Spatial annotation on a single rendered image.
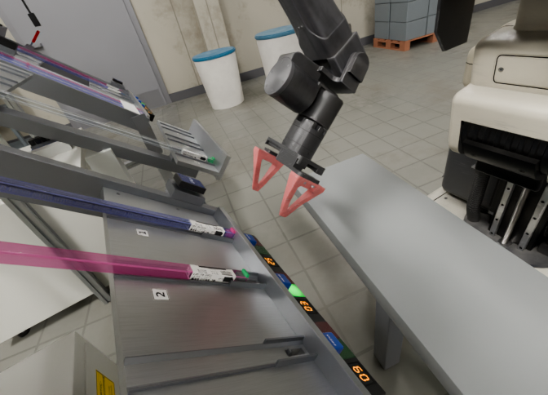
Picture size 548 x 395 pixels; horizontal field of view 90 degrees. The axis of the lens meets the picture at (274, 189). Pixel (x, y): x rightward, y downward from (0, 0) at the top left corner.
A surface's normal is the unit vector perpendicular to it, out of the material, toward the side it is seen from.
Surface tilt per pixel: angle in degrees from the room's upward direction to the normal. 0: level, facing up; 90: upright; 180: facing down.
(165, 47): 90
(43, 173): 90
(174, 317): 47
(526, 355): 0
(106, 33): 90
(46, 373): 0
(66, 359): 0
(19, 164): 90
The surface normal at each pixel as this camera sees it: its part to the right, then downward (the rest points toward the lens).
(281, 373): 0.49, -0.86
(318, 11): 0.46, 0.26
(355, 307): -0.19, -0.79
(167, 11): 0.33, 0.50
